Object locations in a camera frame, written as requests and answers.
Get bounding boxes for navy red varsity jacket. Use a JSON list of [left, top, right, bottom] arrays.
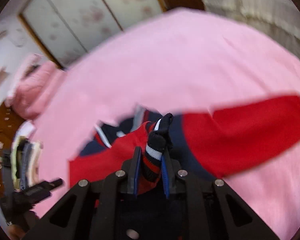
[[69, 95, 300, 193]]

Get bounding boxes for stack of folded clothes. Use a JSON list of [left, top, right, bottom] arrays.
[[10, 121, 43, 191]]

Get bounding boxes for brown wooden headboard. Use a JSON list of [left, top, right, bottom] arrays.
[[0, 103, 25, 198]]

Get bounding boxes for folded pink quilt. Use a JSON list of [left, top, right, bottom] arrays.
[[11, 61, 66, 120]]

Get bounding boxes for pink lace-edged pillow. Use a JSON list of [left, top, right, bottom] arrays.
[[5, 54, 43, 107]]

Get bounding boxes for pink fleece bed blanket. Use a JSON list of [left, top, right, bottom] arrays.
[[29, 8, 300, 240]]

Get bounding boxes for floral sliding wardrobe doors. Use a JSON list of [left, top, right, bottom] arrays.
[[19, 0, 165, 68]]

